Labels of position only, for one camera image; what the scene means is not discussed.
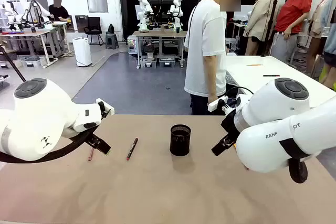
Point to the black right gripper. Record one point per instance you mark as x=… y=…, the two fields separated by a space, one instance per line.
x=229 y=124

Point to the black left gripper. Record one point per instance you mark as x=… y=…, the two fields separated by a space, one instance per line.
x=94 y=132

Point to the black pen with pink cap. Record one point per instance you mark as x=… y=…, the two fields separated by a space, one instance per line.
x=132 y=149

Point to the black pen with red ends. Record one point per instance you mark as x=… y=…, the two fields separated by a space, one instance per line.
x=271 y=75

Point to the orange sharpened pencil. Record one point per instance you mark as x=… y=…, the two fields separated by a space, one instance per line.
x=254 y=64

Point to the person's right forearm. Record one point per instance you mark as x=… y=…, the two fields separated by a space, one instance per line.
x=210 y=77

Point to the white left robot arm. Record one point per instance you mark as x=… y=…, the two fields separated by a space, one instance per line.
x=39 y=119

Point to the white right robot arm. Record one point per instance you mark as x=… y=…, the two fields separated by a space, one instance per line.
x=275 y=129

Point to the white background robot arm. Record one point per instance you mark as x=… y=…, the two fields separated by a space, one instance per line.
x=144 y=11
x=176 y=11

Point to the black mesh pen holder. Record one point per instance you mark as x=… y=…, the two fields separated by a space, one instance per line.
x=179 y=142

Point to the person's right hand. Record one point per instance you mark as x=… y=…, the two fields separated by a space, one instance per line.
x=212 y=99

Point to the white air purifier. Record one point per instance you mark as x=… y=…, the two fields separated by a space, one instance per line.
x=82 y=51

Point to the person in white T-shirt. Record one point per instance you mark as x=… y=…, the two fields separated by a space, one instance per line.
x=204 y=51

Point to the clear storage bin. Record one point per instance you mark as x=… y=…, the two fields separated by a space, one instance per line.
x=149 y=63
x=166 y=62

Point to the computer case with coloured lights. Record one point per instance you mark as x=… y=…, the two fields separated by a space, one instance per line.
x=132 y=45

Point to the black stool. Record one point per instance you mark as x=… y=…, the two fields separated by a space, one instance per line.
x=112 y=40

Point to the black slanted rod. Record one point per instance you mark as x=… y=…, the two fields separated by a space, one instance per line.
x=13 y=65

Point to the black bag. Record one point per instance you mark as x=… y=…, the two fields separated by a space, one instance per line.
x=111 y=28

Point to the black office chair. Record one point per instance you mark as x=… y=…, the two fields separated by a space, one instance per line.
x=94 y=26

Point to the black cup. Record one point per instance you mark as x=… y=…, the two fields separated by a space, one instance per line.
x=178 y=30

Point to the background wooden work table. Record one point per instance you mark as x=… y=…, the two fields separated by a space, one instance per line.
x=157 y=34

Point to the black tripod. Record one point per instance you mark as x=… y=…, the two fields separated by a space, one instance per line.
x=271 y=24

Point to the small cardboard piece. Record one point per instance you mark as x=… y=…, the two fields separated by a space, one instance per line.
x=162 y=28

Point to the long cluttered work desk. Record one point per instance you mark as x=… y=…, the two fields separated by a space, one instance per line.
x=26 y=33

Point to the mannequin with beige jacket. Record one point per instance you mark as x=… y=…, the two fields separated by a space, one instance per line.
x=260 y=16

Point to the seated person in black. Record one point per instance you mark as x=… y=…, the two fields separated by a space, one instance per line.
x=59 y=10

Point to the person in red shirt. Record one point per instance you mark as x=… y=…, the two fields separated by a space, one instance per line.
x=291 y=9

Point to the mannequin with bucket hat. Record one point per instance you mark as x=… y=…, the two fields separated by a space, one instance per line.
x=321 y=11

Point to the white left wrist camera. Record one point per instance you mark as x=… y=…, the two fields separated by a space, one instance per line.
x=105 y=107

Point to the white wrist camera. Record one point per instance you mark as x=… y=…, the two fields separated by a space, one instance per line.
x=216 y=103
x=105 y=107

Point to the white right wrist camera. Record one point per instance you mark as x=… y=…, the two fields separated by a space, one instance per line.
x=216 y=103

